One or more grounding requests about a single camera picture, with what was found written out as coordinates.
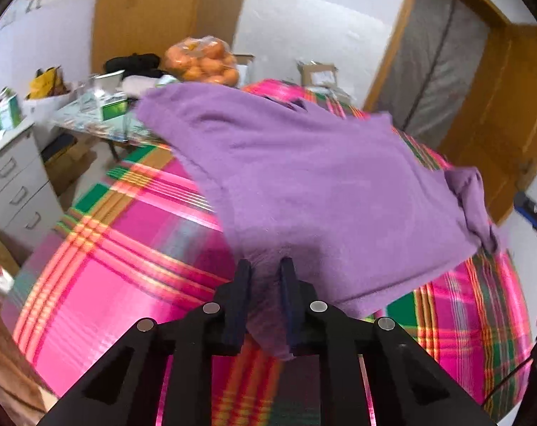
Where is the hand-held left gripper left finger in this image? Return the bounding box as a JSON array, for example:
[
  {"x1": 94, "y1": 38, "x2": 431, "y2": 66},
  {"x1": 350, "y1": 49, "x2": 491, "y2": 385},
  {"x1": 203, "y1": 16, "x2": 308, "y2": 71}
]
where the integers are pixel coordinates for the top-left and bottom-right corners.
[{"x1": 38, "y1": 258, "x2": 254, "y2": 426}]

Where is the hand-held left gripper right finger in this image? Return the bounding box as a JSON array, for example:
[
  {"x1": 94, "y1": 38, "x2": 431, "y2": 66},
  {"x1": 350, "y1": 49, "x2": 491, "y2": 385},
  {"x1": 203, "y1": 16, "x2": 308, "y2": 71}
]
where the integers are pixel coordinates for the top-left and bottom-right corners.
[{"x1": 279, "y1": 256, "x2": 495, "y2": 426}]

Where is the purple sweater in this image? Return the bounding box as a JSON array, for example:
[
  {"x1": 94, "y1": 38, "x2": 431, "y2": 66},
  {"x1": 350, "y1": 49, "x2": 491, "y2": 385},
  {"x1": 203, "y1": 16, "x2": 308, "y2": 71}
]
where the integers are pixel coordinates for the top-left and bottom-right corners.
[{"x1": 135, "y1": 82, "x2": 502, "y2": 362}]

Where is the wooden door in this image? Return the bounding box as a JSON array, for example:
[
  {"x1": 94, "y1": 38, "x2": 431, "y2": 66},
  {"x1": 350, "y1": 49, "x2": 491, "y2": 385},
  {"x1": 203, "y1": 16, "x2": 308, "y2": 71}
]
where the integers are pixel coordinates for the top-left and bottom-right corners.
[{"x1": 437, "y1": 22, "x2": 537, "y2": 227}]

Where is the pink green plaid blanket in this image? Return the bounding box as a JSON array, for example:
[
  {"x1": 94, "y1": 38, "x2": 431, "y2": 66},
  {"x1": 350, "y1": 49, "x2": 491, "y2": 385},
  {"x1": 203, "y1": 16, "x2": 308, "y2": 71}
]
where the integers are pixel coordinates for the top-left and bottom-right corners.
[{"x1": 11, "y1": 79, "x2": 535, "y2": 426}]

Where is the clear plastic door curtain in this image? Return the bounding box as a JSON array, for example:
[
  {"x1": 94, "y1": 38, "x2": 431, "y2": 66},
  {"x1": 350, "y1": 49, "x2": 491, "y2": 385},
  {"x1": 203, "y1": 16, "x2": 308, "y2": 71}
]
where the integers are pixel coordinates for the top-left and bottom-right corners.
[{"x1": 379, "y1": 0, "x2": 491, "y2": 143}]

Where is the large brown carton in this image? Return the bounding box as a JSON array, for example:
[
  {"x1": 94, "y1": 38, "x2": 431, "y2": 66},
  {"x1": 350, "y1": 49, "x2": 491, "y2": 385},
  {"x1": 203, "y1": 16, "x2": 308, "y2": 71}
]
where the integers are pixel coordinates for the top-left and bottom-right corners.
[{"x1": 42, "y1": 135, "x2": 96, "y2": 196}]

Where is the green white box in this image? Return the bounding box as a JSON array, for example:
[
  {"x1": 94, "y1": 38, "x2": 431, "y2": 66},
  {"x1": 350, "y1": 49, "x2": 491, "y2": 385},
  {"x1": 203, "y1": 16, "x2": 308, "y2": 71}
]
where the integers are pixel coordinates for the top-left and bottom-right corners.
[{"x1": 98, "y1": 93, "x2": 129, "y2": 120}]

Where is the glass table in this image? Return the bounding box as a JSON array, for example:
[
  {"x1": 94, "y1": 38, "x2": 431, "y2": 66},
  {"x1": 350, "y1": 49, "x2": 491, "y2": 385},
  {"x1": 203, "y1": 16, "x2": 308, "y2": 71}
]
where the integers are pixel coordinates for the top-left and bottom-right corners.
[{"x1": 51, "y1": 98, "x2": 163, "y2": 160}]

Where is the brown patterned cloth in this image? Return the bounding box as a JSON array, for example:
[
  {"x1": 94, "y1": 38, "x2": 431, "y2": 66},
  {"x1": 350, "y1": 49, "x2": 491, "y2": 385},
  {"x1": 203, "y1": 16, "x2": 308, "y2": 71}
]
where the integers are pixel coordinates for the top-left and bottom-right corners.
[{"x1": 0, "y1": 224, "x2": 56, "y2": 413}]

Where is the cardboard box with label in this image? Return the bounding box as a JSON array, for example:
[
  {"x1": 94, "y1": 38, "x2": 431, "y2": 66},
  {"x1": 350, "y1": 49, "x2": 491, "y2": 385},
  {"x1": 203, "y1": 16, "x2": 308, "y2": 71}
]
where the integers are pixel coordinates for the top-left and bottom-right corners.
[{"x1": 297, "y1": 60, "x2": 340, "y2": 89}]

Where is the folded white cloth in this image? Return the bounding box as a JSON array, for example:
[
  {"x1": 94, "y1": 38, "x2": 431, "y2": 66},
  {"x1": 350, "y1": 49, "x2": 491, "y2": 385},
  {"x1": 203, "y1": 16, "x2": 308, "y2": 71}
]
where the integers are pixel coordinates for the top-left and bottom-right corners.
[{"x1": 121, "y1": 75, "x2": 160, "y2": 96}]

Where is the bag of oranges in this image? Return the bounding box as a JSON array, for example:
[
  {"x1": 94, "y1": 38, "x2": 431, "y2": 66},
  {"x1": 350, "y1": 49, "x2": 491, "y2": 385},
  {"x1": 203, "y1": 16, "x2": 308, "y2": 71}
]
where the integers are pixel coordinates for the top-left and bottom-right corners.
[{"x1": 164, "y1": 36, "x2": 240, "y2": 86}]

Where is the white drawer cabinet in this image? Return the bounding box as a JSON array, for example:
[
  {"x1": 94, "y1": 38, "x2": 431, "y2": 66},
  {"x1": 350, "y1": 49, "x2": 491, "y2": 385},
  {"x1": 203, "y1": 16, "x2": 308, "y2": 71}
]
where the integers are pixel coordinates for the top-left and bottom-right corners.
[{"x1": 0, "y1": 120, "x2": 65, "y2": 253}]

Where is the black cloth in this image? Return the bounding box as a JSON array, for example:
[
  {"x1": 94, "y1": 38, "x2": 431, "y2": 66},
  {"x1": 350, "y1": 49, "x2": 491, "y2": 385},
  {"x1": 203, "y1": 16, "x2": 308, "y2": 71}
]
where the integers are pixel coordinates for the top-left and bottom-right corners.
[{"x1": 104, "y1": 53, "x2": 163, "y2": 78}]

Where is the yellow bag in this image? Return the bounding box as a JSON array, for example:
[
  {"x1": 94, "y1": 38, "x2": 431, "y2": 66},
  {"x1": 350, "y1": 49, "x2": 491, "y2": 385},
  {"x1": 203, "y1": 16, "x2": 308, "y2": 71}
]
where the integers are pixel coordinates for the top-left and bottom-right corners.
[{"x1": 27, "y1": 66, "x2": 70, "y2": 98}]

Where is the green box on cabinet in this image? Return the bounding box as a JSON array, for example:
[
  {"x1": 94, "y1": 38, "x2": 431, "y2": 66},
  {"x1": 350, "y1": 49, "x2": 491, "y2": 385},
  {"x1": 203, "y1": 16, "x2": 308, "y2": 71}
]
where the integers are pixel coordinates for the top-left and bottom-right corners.
[{"x1": 0, "y1": 89, "x2": 23, "y2": 129}]

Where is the wooden wardrobe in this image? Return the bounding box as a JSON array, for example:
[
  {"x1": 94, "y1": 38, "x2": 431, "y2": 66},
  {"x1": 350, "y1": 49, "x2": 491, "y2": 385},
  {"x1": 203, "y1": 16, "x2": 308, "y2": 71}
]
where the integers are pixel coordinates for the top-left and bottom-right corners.
[{"x1": 91, "y1": 0, "x2": 256, "y2": 74}]

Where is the wooden door frame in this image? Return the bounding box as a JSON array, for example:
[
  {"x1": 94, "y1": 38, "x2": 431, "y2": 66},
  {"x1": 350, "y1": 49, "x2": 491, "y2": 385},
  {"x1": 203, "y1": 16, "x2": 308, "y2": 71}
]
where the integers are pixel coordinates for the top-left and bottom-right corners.
[{"x1": 364, "y1": 0, "x2": 524, "y2": 143}]

